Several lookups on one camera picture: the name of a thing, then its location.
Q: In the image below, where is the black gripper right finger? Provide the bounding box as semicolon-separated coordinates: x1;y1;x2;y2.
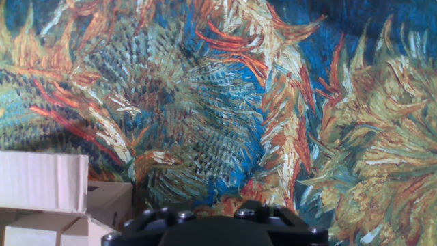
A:
234;200;329;246

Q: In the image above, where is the large cardboard box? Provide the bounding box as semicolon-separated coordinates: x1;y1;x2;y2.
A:
0;150;135;246

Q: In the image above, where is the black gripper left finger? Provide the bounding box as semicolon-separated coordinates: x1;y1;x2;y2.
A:
101;206;198;246

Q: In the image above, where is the sunflower painting print cloth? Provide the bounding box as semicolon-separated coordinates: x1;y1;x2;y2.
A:
0;0;437;246

